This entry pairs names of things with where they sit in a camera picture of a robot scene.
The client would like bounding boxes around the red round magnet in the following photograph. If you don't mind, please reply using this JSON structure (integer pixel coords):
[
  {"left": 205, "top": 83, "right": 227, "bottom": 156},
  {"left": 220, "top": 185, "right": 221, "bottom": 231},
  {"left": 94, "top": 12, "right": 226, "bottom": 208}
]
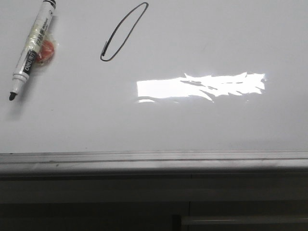
[{"left": 36, "top": 40, "right": 54, "bottom": 64}]

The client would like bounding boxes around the black white whiteboard marker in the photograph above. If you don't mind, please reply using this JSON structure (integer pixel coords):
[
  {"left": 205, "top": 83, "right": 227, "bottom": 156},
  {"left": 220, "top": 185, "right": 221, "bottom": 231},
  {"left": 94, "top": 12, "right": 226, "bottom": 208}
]
[{"left": 9, "top": 0, "right": 56, "bottom": 101}]

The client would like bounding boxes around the white whiteboard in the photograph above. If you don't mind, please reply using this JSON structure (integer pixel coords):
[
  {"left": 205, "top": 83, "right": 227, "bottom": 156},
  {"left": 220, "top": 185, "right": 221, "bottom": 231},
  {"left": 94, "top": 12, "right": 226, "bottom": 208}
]
[{"left": 0, "top": 0, "right": 308, "bottom": 176}]

